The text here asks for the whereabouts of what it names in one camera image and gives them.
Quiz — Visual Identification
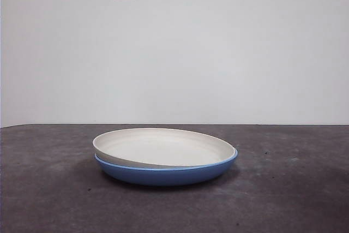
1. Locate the white round plate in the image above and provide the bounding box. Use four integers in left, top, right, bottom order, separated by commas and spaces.
92, 128, 236, 168

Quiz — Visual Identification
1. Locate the blue round plate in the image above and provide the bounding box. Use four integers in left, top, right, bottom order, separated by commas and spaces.
94, 148, 239, 188

